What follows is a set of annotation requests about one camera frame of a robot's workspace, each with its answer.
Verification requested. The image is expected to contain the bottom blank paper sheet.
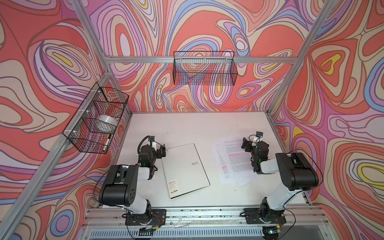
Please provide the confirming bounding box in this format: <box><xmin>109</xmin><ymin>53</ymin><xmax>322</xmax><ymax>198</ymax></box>
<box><xmin>235</xmin><ymin>175</ymin><xmax>259</xmax><ymax>187</ymax></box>

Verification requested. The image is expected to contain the white folder black inside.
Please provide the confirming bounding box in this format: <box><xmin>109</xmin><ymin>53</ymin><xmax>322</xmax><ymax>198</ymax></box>
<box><xmin>163</xmin><ymin>143</ymin><xmax>211</xmax><ymax>199</ymax></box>

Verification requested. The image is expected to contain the silver tape roll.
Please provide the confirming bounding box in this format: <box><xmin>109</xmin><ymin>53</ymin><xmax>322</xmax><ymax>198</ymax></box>
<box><xmin>94</xmin><ymin>115</ymin><xmax>118</xmax><ymax>134</ymax></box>

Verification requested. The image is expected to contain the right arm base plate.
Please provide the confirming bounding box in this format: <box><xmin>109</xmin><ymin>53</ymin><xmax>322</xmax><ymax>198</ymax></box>
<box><xmin>243</xmin><ymin>208</ymin><xmax>287</xmax><ymax>225</ymax></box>

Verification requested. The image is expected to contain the black wire basket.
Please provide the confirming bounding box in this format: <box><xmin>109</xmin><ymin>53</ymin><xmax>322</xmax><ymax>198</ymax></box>
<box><xmin>173</xmin><ymin>51</ymin><xmax>238</xmax><ymax>86</ymax></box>
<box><xmin>63</xmin><ymin>83</ymin><xmax>129</xmax><ymax>154</ymax></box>

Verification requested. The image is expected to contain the black wire basket back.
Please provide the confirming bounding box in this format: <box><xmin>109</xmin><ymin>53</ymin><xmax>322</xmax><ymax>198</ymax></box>
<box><xmin>173</xmin><ymin>51</ymin><xmax>238</xmax><ymax>86</ymax></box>

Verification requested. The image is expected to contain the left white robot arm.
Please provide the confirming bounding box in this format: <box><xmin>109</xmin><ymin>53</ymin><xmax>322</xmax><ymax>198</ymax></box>
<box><xmin>98</xmin><ymin>145</ymin><xmax>166</xmax><ymax>220</ymax></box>

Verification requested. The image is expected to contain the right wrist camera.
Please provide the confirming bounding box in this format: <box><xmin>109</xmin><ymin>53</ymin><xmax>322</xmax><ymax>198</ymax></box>
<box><xmin>255</xmin><ymin>132</ymin><xmax>264</xmax><ymax>139</ymax></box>

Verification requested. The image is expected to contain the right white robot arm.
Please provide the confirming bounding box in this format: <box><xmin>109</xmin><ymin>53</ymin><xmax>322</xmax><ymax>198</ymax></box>
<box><xmin>241</xmin><ymin>138</ymin><xmax>320</xmax><ymax>223</ymax></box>

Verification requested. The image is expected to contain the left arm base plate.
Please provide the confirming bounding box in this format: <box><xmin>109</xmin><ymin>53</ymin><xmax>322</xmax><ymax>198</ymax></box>
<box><xmin>122</xmin><ymin>209</ymin><xmax>167</xmax><ymax>228</ymax></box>

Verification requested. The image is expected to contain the white marker pen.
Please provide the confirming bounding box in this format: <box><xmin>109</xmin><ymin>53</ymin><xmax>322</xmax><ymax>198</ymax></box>
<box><xmin>102</xmin><ymin>139</ymin><xmax>110</xmax><ymax>153</ymax></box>

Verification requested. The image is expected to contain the printed paper sheet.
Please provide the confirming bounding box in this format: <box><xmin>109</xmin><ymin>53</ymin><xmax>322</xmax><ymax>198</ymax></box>
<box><xmin>212</xmin><ymin>143</ymin><xmax>237</xmax><ymax>185</ymax></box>
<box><xmin>217</xmin><ymin>137</ymin><xmax>254</xmax><ymax>178</ymax></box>

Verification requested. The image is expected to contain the black wire basket left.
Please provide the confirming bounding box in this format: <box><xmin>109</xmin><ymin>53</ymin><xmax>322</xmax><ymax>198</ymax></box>
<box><xmin>63</xmin><ymin>83</ymin><xmax>129</xmax><ymax>154</ymax></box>

